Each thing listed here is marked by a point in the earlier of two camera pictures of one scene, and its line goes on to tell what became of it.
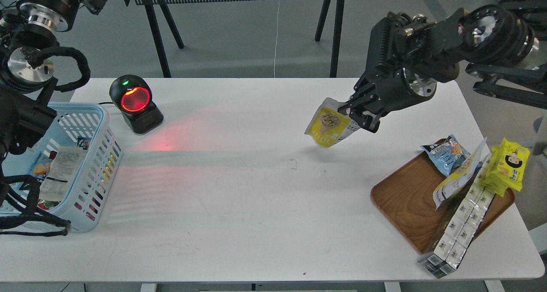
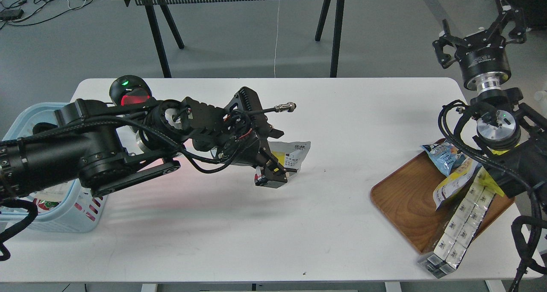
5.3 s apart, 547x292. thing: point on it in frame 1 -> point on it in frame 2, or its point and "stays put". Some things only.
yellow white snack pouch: [327, 126] -> [290, 154]
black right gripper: [407, 55] -> [484, 58]
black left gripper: [54, 5] -> [238, 133]
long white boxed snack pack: [460, 231] stays put
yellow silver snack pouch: [463, 176] stays put
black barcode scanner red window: [132, 95] stays put
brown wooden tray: [404, 200] stays put
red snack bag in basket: [47, 205] stays put
